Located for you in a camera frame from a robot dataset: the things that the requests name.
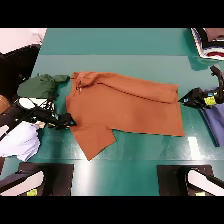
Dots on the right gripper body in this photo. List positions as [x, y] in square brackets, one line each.
[198, 98]

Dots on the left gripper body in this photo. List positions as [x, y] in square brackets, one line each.
[65, 120]

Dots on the orange T-shirt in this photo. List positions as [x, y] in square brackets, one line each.
[133, 103]

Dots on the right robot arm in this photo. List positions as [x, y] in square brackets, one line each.
[173, 180]

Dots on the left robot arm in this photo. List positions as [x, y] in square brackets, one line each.
[36, 115]

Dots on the dark green garment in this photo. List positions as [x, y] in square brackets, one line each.
[38, 86]

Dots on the lavender garment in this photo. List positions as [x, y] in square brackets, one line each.
[18, 141]

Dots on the heap of clothes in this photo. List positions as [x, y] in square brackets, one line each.
[211, 45]

